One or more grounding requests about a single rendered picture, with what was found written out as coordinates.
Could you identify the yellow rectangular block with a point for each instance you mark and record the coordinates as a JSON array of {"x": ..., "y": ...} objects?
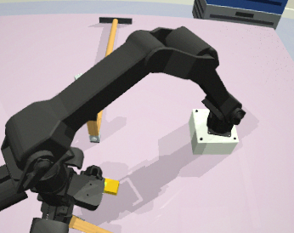
[{"x": 111, "y": 186}]

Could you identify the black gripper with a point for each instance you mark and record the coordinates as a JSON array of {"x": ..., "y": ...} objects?
[{"x": 51, "y": 202}]

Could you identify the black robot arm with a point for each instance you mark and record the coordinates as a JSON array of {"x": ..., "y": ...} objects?
[{"x": 38, "y": 138}]

